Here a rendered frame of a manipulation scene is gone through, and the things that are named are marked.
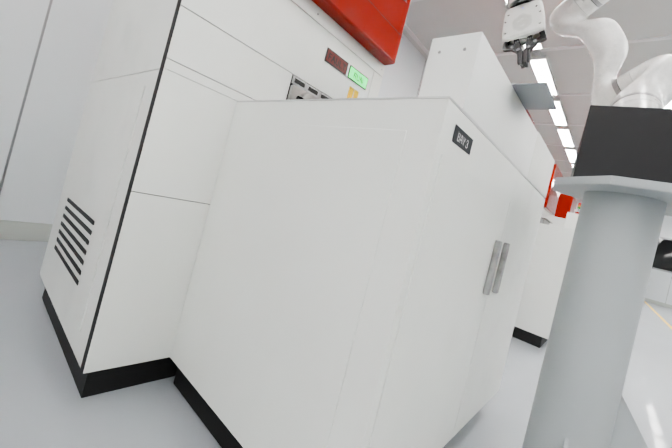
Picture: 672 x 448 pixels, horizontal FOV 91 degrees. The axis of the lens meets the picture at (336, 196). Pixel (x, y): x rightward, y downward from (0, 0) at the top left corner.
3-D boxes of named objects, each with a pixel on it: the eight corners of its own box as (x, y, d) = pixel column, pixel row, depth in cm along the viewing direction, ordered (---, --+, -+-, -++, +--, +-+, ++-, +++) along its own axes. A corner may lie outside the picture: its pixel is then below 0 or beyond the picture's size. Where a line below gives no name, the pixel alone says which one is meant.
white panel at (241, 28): (159, 68, 80) (201, -91, 80) (357, 157, 141) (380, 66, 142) (164, 67, 78) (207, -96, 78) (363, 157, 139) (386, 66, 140)
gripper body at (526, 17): (500, 4, 93) (500, 40, 91) (543, -12, 86) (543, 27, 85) (507, 19, 99) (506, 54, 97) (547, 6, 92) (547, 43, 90)
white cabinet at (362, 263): (161, 386, 92) (235, 101, 93) (361, 336, 164) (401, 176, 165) (326, 625, 49) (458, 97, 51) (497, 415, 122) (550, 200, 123)
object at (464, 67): (413, 109, 63) (431, 37, 63) (494, 174, 104) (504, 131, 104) (462, 109, 56) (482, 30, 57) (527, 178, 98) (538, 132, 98)
